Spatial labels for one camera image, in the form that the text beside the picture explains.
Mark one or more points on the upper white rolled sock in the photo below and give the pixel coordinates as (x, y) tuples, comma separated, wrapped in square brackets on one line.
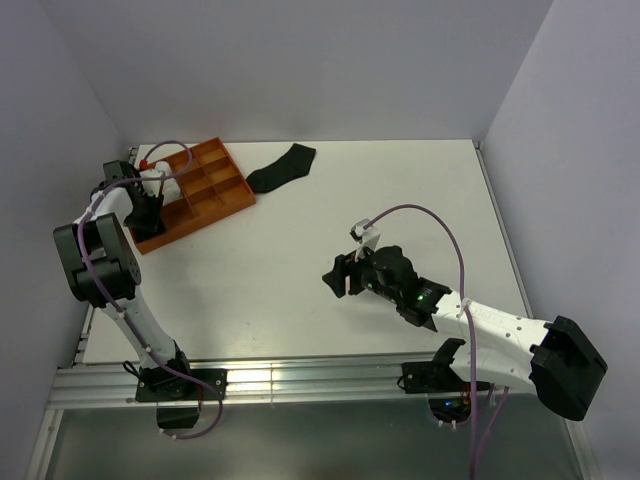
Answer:
[(159, 169)]

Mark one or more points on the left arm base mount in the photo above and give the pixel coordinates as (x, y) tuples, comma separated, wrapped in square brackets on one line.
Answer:
[(178, 400)]

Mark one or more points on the black sock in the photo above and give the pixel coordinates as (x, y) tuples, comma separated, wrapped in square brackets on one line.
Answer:
[(296, 163)]

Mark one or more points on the aluminium frame rail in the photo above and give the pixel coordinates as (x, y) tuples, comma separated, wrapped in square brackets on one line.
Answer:
[(313, 388)]

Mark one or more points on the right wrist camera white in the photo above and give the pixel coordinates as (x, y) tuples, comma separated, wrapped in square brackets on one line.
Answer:
[(366, 235)]

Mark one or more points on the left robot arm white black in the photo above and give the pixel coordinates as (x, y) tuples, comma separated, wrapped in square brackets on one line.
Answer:
[(101, 269)]

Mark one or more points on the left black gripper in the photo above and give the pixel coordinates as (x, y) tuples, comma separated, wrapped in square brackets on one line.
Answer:
[(151, 223)]

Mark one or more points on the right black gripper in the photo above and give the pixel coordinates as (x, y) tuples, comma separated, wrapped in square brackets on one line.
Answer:
[(337, 277)]

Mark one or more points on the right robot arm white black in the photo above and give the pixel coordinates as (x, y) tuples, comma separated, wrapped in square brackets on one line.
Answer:
[(483, 346)]

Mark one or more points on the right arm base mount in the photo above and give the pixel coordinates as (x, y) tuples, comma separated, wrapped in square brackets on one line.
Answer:
[(430, 377)]

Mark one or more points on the white rolled sock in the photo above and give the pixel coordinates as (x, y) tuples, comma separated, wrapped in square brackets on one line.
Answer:
[(159, 169), (171, 191)]

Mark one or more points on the lower white rolled sock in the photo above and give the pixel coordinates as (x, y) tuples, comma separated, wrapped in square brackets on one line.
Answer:
[(171, 191)]

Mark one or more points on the orange compartment tray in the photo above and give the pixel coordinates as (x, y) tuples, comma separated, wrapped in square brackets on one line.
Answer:
[(212, 189)]

